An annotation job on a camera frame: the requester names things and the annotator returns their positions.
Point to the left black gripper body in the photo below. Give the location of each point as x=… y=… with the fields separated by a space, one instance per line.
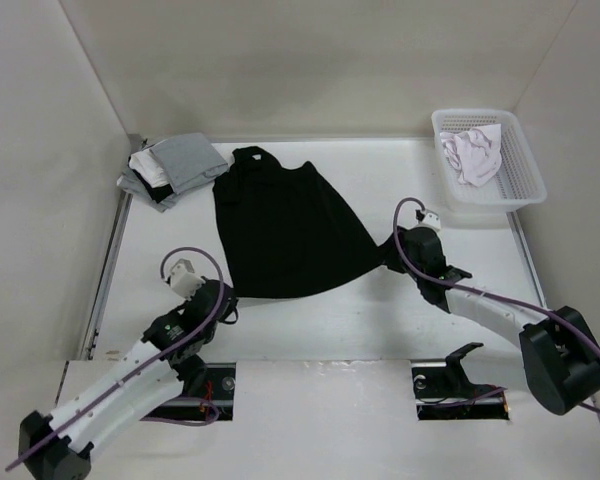
x=209 y=331

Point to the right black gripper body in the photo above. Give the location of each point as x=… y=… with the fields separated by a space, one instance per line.
x=398 y=261

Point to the black tank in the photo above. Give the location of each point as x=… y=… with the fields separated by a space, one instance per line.
x=288 y=233
x=159 y=194

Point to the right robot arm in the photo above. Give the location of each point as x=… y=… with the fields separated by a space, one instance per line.
x=560 y=355

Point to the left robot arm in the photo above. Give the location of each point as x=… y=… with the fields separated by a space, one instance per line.
x=162 y=365

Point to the white tank top in basket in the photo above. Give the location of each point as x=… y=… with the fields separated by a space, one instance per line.
x=475 y=155

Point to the folded black tank top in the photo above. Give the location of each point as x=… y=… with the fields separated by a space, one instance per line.
x=159 y=194

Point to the bottom grey folded tank top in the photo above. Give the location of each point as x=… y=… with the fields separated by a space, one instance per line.
x=132 y=183

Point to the folded white tank top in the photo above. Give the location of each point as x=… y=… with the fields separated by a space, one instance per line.
x=146 y=165

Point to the white plastic basket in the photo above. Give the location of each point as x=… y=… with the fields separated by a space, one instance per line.
x=518 y=183

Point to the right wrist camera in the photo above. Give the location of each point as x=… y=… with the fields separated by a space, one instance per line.
x=429 y=219

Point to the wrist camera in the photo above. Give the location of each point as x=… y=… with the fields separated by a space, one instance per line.
x=429 y=219
x=182 y=279

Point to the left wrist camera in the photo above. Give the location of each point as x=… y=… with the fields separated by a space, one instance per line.
x=182 y=279

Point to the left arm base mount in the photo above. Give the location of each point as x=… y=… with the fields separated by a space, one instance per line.
x=218 y=387

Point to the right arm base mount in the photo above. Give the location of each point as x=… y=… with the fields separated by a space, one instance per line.
x=445 y=393

